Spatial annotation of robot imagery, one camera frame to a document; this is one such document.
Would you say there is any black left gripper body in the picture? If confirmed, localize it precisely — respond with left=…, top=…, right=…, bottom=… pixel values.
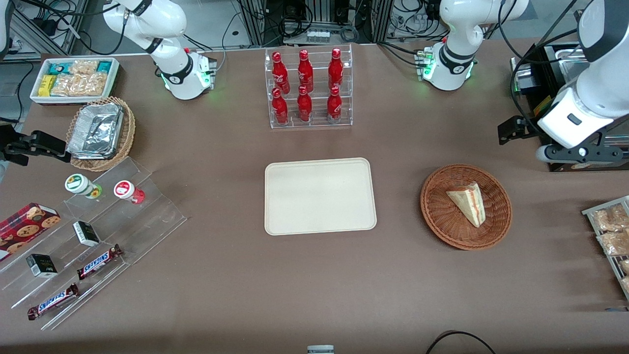
left=518, top=118, right=543, bottom=143

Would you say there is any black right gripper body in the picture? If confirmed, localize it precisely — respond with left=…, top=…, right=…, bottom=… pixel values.
left=0, top=125, right=32, bottom=150

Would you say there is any triangular sandwich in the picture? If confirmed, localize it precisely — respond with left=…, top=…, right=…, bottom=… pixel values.
left=446, top=182, right=486, bottom=228

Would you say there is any light tan wicker basket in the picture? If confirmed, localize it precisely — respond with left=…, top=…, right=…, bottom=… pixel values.
left=66, top=96, right=137, bottom=172

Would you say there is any brown round wicker basket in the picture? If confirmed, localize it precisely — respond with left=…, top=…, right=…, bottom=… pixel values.
left=420, top=164, right=513, bottom=251

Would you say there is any beige rectangular tray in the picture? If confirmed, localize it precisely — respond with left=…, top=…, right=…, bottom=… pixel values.
left=264, top=157, right=377, bottom=236

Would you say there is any stack of foil trays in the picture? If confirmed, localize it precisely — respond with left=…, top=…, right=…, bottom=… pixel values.
left=66, top=103, right=124, bottom=159

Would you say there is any white rectangular snack bin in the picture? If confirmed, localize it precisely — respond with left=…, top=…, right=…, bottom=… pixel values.
left=29, top=58, right=120, bottom=105

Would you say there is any green lid yogurt cup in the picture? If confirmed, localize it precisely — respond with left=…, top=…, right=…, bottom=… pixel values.
left=65, top=174, right=103, bottom=199

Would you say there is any clear cracker pack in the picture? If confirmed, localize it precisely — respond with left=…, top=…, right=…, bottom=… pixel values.
left=52, top=73, right=108, bottom=97
left=69, top=60, right=99, bottom=75

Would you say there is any red tartan cookie box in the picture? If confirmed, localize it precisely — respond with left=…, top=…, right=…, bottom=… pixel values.
left=0, top=203, right=61, bottom=262

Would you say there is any red lid yogurt cup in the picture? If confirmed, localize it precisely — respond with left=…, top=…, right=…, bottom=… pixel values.
left=114, top=180, right=145, bottom=205

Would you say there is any small black box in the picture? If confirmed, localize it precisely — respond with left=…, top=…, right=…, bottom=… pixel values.
left=73, top=221, right=100, bottom=247
left=26, top=254, right=58, bottom=278

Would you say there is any clear acrylic stepped shelf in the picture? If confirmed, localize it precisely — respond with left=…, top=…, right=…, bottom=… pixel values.
left=0, top=157, right=187, bottom=331

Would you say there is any Snickers chocolate bar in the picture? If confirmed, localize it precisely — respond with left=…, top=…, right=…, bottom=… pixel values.
left=77, top=244, right=123, bottom=280
left=28, top=283, right=79, bottom=321

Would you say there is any red Coca-Cola bottle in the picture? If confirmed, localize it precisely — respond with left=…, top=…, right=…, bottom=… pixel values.
left=327, top=86, right=343, bottom=123
left=272, top=88, right=289, bottom=124
left=297, top=86, right=313, bottom=122
left=272, top=51, right=290, bottom=94
left=328, top=48, right=343, bottom=90
left=298, top=49, right=314, bottom=93

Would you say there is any clear acrylic bottle rack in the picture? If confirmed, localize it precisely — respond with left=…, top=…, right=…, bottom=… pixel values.
left=264, top=44, right=353, bottom=129

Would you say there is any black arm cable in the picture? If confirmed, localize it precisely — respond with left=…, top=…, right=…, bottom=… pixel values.
left=509, top=0, right=590, bottom=128

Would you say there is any grey wire rack tray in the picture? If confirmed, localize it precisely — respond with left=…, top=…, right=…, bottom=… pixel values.
left=582, top=196, right=629, bottom=300

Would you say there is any black looped cable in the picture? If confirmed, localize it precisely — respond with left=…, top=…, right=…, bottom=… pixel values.
left=425, top=330, right=497, bottom=354

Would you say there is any aluminium frame structure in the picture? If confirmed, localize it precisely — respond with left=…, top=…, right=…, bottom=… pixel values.
left=238, top=0, right=394, bottom=46

